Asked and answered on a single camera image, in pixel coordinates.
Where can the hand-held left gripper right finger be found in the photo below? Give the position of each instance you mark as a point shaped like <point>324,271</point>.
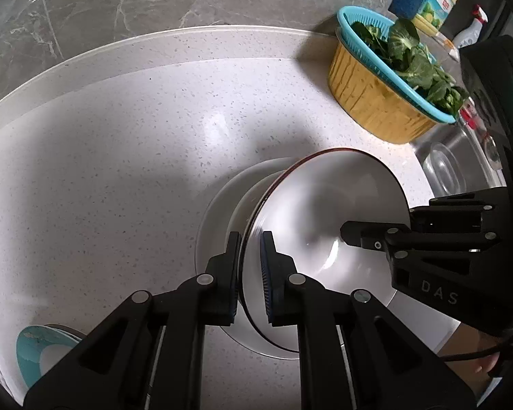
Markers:
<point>267,282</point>

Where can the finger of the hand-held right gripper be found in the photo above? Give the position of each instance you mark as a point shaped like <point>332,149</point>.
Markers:
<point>457,211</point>
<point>367,235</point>

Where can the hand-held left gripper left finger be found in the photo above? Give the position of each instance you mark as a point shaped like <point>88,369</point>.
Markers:
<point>233,277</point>

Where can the white bowl thin brown rim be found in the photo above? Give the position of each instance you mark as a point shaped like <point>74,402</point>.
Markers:
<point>325,205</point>

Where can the person's right hand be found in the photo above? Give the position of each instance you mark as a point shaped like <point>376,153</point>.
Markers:
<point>487,365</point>

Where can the stainless steel sink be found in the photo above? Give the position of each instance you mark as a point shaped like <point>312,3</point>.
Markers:
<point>444,166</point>

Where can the green leafy vegetables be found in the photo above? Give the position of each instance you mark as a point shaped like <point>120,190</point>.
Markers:
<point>414,64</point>

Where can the white spray bottle red trigger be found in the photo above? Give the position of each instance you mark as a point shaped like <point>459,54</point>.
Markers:
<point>466,34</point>

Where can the yellow dish soap bottle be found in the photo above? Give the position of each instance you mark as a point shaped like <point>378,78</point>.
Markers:
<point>440,4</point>

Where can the deep teal floral plate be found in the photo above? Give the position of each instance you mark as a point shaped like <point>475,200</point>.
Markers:
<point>32,350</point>

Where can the teal plastic colander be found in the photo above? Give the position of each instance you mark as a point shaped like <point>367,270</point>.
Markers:
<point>346,16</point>

